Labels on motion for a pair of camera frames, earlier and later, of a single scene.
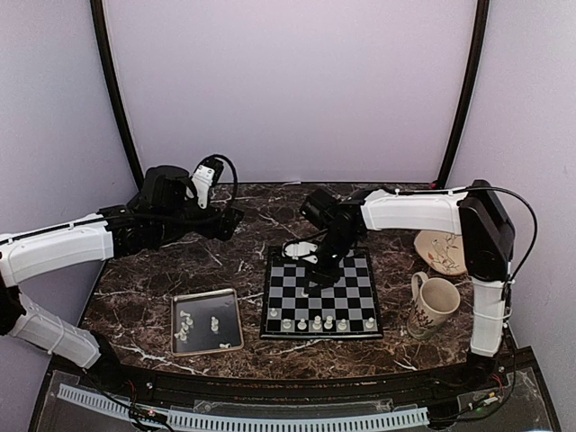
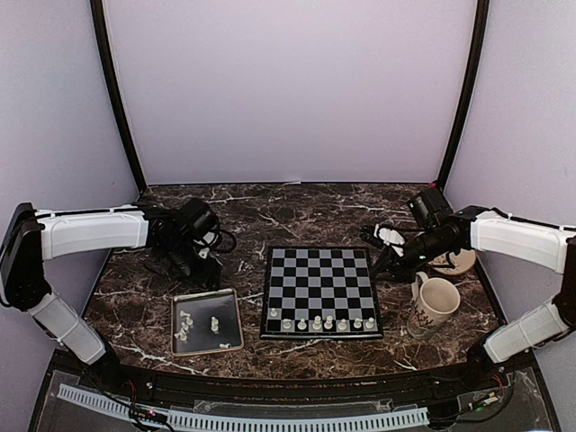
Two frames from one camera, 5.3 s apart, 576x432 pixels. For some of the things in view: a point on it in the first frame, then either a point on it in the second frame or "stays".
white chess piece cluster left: [185, 325] stays
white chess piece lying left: [182, 335] stays
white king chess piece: [328, 325] stays
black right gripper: [325, 276] to [394, 264]
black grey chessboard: [346, 309] stays
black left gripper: [227, 224] to [207, 276]
